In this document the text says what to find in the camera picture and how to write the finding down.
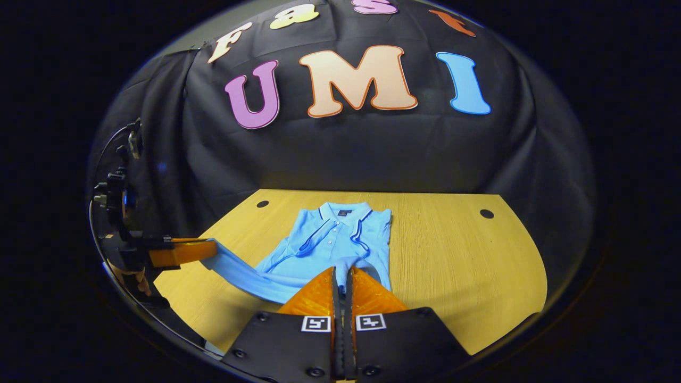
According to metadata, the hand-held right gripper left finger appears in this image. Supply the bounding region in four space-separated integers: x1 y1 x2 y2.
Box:
221 266 342 383

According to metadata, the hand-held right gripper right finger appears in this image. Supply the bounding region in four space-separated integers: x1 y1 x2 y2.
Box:
342 266 471 383

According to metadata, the light blue polo T-shirt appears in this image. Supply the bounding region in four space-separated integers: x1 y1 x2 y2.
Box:
201 201 393 305

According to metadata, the black backdrop cloth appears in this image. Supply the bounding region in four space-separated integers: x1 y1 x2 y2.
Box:
88 0 596 298

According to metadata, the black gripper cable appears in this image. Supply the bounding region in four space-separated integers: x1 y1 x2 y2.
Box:
88 123 208 352

